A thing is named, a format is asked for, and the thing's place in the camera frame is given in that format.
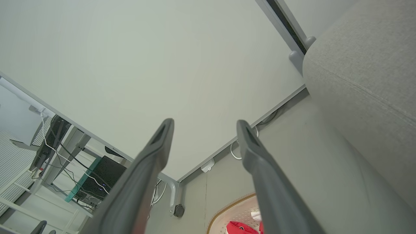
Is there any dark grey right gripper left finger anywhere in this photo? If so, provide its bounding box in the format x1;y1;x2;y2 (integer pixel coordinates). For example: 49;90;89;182
81;118;175;234

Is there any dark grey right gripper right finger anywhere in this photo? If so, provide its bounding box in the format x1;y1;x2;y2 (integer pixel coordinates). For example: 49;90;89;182
236;120;325;234

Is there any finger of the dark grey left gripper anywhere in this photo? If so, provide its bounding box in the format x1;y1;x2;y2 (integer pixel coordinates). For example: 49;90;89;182
30;220;48;234

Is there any red garment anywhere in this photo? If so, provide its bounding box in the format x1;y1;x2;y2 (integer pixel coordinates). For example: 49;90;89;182
226;221;264;234

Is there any grey fabric sofa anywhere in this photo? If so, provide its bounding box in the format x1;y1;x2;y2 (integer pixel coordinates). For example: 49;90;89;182
302;0;416;212

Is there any black computer tower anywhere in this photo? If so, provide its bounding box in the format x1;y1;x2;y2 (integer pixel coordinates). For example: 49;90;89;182
76;155;127;200

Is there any grey partition leg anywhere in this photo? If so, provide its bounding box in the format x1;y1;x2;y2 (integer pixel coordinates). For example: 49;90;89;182
158;172;180;215

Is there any white perforated laundry basket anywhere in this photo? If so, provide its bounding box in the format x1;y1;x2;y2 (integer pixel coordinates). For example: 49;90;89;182
206;193;264;234

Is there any white plug box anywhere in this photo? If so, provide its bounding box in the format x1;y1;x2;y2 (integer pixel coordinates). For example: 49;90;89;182
201;158;215;173

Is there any black monitor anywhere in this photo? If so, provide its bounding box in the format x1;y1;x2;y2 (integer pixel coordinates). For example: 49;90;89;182
29;114;72;171

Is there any white partition panel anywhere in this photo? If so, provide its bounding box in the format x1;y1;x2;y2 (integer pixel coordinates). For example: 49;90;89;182
0;0;307;182

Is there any grey partition foot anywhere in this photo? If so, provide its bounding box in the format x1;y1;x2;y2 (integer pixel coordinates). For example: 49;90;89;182
289;36;317;74

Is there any white looped cable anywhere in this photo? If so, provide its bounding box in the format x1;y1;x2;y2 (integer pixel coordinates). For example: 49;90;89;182
230;126;259;160

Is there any grey desk frame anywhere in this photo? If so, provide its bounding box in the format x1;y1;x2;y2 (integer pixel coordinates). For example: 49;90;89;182
42;127;92;186

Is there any long white cable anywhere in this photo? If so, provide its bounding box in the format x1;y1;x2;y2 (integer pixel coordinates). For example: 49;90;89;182
40;110;111;195

